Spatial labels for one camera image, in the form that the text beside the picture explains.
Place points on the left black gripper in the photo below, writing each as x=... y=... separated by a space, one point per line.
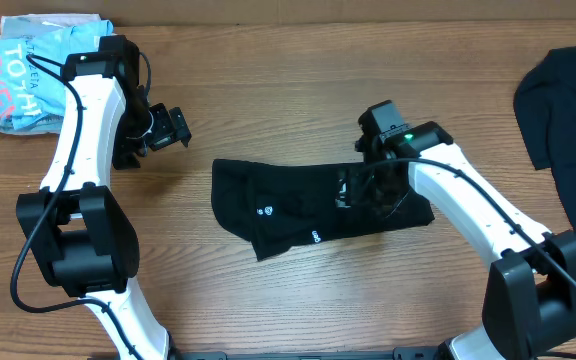
x=131 y=151

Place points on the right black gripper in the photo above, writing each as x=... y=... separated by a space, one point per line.
x=360 y=188

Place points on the black t-shirt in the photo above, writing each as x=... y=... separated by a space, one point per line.
x=276 y=208

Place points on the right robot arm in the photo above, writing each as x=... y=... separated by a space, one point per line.
x=529 y=307

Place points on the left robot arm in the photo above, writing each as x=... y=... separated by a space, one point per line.
x=80 y=248

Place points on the light blue printed t-shirt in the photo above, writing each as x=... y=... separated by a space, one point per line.
x=33 y=75

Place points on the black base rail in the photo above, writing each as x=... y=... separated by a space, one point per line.
x=293 y=356

